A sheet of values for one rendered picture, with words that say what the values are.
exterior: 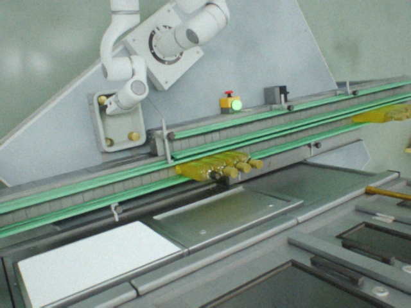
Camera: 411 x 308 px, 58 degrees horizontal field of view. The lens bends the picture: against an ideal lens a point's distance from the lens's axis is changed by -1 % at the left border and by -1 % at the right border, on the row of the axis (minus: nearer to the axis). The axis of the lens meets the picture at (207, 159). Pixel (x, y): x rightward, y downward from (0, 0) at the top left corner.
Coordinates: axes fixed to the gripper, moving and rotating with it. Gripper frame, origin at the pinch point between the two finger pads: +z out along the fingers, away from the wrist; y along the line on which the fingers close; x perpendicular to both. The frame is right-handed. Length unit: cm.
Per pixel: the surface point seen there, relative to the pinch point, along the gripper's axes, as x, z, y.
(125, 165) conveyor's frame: -21.6, -1.6, -1.5
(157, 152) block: -19.7, -2.2, 11.8
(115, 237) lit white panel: -44.1, -14.7, -15.2
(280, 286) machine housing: -62, -64, 8
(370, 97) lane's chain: -17, -3, 149
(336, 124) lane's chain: -27, 0, 118
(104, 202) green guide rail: -32.6, -6.8, -14.0
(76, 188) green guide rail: -25.7, -9.0, -22.3
